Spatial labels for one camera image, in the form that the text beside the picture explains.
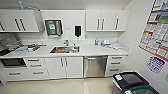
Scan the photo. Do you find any stainless steel sink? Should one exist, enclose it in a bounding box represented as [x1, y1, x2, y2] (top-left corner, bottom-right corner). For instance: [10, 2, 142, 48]
[49, 45, 81, 55]

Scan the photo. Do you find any paper towel dispenser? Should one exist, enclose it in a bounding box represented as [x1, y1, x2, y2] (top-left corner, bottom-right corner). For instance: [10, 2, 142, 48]
[44, 18, 64, 38]

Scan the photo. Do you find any stainless steel dishwasher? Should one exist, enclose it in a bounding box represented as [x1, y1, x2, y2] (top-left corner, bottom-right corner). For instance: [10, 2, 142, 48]
[83, 55, 109, 79]

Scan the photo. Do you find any white drawer stack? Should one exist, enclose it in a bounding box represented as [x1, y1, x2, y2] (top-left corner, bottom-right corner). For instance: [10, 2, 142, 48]
[105, 54, 128, 78]
[23, 56, 51, 81]

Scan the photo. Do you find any white drawer under microwave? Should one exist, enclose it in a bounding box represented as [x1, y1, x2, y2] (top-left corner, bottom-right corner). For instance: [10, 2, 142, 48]
[0, 68, 29, 83]

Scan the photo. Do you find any dish rack with items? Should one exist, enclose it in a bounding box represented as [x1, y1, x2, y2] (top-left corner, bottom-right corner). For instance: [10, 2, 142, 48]
[23, 42, 48, 53]

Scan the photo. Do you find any white wall cabinet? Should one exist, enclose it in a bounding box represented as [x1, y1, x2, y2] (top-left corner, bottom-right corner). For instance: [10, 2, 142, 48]
[85, 8, 132, 33]
[0, 8, 43, 34]

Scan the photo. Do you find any white two-door sink cabinet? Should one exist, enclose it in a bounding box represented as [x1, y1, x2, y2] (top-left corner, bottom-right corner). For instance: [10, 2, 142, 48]
[44, 55, 84, 80]

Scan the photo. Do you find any orange item in sink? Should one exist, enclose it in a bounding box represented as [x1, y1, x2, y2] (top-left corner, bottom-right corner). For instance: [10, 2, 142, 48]
[53, 47, 66, 54]

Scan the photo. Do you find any white paper pile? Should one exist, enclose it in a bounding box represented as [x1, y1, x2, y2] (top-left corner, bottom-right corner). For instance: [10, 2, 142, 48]
[110, 42, 124, 51]

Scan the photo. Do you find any black soap dispenser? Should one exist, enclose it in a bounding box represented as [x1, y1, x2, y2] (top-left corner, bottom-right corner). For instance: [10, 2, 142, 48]
[73, 25, 82, 39]

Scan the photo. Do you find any wall notice poster board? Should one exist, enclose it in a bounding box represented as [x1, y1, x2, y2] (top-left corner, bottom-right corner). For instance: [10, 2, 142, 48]
[138, 0, 168, 63]

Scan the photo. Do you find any built-in black microwave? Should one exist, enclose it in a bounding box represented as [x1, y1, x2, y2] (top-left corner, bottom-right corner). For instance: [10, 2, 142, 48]
[0, 57, 28, 69]

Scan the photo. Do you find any small glass jar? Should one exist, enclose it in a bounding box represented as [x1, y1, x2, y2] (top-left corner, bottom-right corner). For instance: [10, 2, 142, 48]
[93, 38, 100, 46]

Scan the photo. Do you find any blue spray bottle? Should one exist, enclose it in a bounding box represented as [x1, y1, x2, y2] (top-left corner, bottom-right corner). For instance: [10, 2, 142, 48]
[17, 0, 25, 11]

